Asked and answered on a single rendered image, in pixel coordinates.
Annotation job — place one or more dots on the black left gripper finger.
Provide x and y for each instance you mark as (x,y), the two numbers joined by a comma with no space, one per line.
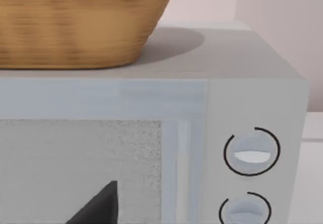
(103,206)

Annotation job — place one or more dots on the pale round microwave knob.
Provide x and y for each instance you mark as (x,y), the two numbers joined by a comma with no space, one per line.
(251,152)
(244,209)

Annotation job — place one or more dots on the microwave oven door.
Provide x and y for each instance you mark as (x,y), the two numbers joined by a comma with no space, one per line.
(101,133)

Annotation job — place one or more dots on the woven wicker basket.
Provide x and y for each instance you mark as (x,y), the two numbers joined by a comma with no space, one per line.
(75,24)

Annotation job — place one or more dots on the pale microwave oven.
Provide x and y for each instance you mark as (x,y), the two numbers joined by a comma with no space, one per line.
(252,95)

